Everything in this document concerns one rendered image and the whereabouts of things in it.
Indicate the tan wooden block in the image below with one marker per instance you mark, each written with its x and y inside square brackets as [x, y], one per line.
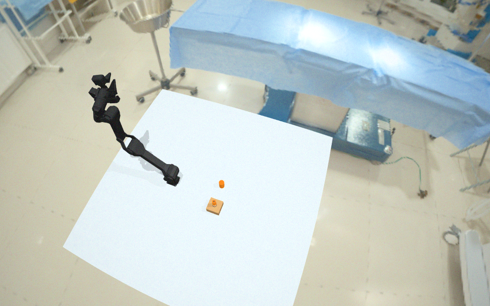
[215, 210]

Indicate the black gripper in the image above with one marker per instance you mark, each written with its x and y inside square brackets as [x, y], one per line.
[105, 93]

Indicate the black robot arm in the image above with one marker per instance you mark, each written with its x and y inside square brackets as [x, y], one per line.
[135, 147]

